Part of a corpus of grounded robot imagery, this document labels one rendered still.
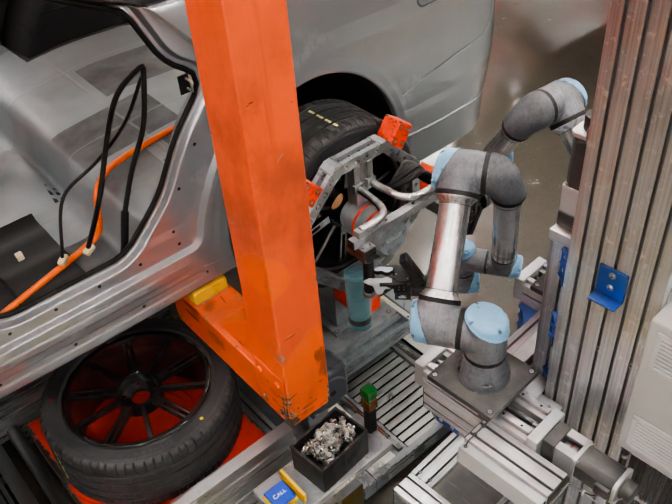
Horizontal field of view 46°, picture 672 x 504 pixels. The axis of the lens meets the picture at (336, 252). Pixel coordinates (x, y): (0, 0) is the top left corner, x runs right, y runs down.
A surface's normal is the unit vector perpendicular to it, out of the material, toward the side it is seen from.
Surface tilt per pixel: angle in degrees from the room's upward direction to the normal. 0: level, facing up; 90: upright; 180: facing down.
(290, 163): 90
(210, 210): 90
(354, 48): 90
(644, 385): 90
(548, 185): 0
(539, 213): 0
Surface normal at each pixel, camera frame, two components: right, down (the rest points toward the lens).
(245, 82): 0.65, 0.46
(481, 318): 0.06, -0.73
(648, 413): -0.71, 0.49
